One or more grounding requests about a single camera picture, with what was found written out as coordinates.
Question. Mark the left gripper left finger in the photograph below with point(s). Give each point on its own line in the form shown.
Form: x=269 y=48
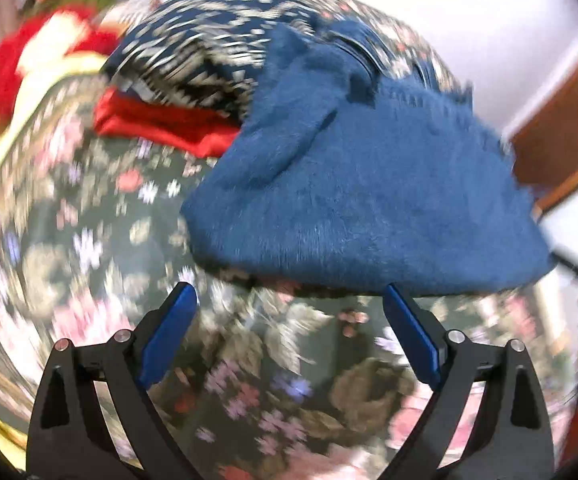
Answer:
x=68 y=438

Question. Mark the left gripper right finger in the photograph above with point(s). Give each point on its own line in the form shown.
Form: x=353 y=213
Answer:
x=511 y=435

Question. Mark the blue denim jacket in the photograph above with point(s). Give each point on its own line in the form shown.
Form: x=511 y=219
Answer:
x=347 y=178

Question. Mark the red garment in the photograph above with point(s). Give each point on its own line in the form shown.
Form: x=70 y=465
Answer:
x=202 y=133

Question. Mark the red plush toy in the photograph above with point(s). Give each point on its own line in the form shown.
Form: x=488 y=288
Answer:
x=44 y=39

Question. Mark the navy patterned folded garment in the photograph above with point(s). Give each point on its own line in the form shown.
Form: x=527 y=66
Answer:
x=203 y=53

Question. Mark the wooden door frame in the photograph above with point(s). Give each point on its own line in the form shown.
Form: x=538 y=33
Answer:
x=546 y=148

